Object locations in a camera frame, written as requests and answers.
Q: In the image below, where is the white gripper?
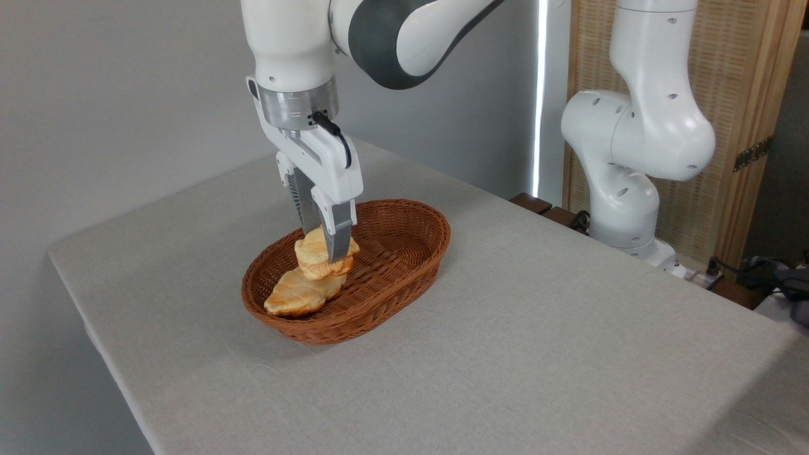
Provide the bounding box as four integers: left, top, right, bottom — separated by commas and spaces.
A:
246, 76, 365, 264

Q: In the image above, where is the round golden bread bun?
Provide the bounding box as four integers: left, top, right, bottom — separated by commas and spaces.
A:
294, 227, 360, 281

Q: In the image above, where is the long golden bread loaf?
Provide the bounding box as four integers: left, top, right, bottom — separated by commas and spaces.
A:
264, 265, 348, 317

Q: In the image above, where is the brown woven wicker basket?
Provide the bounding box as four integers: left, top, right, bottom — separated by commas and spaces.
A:
241, 200, 452, 346

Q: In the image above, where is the dark wooden bench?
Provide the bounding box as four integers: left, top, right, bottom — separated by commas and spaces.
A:
509, 192, 592, 233

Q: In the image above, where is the grey tablecloth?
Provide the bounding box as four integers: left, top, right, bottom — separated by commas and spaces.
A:
47, 139, 809, 455

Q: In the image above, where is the dark metal screen hinge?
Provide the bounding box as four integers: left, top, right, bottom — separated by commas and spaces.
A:
733, 135, 774, 173

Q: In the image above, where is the bamboo folding screen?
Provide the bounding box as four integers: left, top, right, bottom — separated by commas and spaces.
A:
564, 0, 809, 269

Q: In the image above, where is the dark grey bag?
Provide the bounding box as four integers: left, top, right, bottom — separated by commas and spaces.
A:
739, 254, 809, 327

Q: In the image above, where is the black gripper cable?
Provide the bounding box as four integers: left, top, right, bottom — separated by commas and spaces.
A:
310, 111, 353, 169

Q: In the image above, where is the black power cable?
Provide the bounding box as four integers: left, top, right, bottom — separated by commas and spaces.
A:
707, 255, 809, 298

